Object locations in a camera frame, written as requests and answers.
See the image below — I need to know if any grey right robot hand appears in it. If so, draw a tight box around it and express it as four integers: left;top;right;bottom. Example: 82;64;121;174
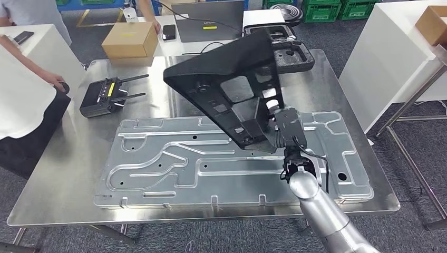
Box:
266;99;309;149

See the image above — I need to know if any black plastic car panel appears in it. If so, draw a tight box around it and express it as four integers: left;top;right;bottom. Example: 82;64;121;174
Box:
163;28;285;155

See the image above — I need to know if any stainless steel workbench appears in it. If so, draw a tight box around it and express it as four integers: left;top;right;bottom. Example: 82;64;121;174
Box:
7;48;401;245

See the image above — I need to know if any black smartphone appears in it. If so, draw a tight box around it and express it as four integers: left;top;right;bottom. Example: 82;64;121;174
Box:
161;24;178;42
13;31;35;45

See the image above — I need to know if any person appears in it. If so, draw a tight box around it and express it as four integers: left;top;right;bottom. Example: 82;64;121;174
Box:
0;0;73;47
0;35;72;179
137;0;162;35

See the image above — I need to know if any white bottle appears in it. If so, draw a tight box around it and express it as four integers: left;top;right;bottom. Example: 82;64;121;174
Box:
123;0;140;24

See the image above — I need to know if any cardboard box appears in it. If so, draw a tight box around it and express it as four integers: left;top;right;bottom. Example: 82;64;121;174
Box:
101;21;160;60
414;5;447;47

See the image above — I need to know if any black remote controller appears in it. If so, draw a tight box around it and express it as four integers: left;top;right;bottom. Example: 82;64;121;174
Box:
79;74;150;119

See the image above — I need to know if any grey laptop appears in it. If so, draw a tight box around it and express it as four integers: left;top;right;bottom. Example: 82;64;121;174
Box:
170;0;246;44

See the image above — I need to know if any black foam case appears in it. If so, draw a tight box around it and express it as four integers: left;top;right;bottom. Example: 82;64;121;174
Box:
243;22;316;75

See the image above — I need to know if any large stamped sheet metal panel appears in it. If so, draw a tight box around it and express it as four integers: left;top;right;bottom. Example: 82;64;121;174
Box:
93;111;375;210

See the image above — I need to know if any black cable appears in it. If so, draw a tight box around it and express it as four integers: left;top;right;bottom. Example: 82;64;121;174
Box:
181;41;226;56

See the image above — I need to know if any black coiled hose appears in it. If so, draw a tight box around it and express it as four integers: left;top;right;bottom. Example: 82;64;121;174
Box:
269;3;304;27

